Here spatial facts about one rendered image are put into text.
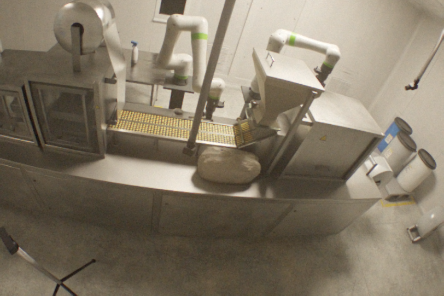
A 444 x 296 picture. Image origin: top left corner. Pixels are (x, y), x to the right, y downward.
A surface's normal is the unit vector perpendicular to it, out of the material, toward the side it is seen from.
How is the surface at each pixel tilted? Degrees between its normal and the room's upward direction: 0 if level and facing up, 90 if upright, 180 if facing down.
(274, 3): 90
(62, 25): 90
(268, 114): 90
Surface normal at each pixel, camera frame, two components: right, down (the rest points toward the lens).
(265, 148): 0.07, 0.67
